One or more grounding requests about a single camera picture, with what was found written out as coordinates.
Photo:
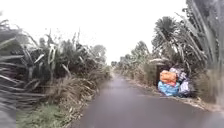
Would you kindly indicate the pale patterned sack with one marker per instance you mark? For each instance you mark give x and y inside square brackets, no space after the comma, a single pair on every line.
[184,86]

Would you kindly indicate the tall leafy plants thicket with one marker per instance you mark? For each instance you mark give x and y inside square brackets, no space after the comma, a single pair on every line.
[196,50]
[50,63]

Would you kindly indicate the blue sack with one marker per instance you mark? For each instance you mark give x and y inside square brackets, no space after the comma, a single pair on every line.
[168,89]

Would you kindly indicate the grass and dry leaves verge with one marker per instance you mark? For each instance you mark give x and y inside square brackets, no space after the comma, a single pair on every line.
[46,115]

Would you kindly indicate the orange sack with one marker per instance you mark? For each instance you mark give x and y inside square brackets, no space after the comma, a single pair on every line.
[168,77]

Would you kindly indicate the grey asphalt path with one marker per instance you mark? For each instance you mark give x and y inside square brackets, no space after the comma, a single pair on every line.
[133,110]

